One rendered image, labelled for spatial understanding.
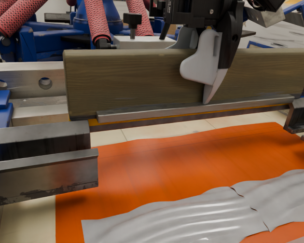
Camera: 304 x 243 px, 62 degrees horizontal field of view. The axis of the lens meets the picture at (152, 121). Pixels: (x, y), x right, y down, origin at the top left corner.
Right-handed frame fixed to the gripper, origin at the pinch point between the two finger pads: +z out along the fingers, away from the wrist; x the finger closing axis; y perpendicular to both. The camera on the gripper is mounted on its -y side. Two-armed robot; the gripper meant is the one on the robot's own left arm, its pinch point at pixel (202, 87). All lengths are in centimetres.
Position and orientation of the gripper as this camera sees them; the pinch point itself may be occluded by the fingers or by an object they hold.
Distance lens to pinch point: 36.1
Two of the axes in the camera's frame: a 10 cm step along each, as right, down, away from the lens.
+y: -9.3, 1.1, -3.5
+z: -0.7, 8.9, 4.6
